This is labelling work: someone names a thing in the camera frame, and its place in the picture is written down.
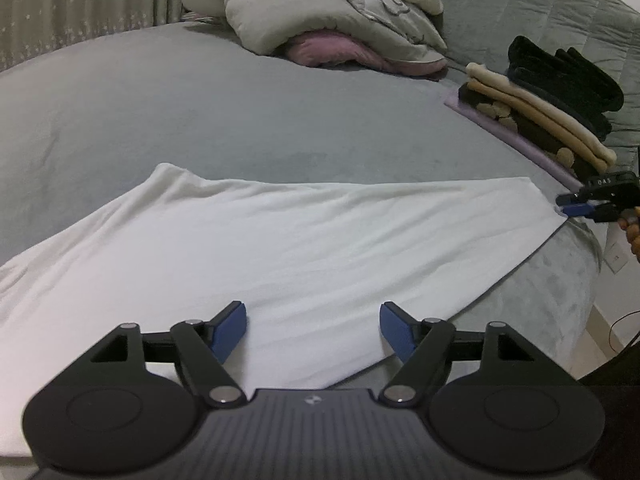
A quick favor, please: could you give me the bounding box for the person's dark clothing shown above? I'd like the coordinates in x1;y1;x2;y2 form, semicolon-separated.
574;344;640;480

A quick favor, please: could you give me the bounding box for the person's right hand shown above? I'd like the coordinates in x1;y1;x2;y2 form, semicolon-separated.
618;207;640;264

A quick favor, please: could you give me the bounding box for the thin red wire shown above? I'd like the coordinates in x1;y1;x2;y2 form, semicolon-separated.
607;309;640;352

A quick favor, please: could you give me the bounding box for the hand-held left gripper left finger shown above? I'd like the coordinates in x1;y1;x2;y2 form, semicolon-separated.
90;301;248;408

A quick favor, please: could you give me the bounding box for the grey folded duvet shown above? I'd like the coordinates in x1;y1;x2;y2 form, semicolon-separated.
178;0;449;69

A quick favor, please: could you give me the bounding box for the grey flower-outline pillow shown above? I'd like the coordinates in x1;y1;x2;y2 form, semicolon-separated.
300;0;447;52

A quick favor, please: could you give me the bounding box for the tan folded garment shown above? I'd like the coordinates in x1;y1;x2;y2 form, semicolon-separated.
467;80;614;174

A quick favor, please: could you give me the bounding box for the pink pillow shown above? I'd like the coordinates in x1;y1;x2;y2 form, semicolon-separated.
287;29;449;79

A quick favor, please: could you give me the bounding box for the white wall socket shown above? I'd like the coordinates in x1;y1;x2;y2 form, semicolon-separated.
602;239;632;276

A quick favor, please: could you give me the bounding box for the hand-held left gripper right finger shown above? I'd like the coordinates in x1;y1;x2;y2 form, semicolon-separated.
379;301;539;408

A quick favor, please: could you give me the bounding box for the white long-sleeve shirt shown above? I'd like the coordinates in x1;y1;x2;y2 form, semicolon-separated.
0;162;569;462

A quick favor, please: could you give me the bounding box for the beige dotted curtain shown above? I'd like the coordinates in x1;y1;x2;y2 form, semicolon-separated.
0;0;187;74

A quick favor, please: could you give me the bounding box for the cream folded garment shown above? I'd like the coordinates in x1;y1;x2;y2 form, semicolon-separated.
465;62;618;167

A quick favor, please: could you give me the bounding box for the dark brown flower-patterned garment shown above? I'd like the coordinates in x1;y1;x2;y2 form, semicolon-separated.
457;82;592;182

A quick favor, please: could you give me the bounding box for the lavender folded garment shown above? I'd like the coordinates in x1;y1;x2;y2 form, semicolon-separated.
444;87;584;192

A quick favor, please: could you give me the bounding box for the grey quilted headboard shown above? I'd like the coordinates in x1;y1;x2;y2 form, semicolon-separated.
410;0;640;182

